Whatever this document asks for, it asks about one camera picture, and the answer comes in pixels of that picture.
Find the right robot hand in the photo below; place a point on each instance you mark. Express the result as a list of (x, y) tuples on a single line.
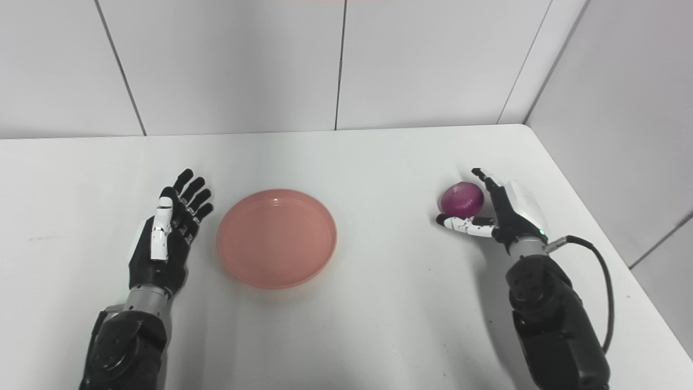
[(503, 216)]

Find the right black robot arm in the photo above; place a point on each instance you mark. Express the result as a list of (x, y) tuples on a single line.
[(555, 319)]

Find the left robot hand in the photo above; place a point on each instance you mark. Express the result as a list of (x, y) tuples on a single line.
[(165, 244)]

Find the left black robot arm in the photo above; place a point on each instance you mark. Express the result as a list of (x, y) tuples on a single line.
[(127, 341)]

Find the purple red onion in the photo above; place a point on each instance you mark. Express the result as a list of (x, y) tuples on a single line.
[(462, 199)]

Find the pink round plate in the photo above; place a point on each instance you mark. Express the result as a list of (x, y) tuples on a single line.
[(276, 237)]

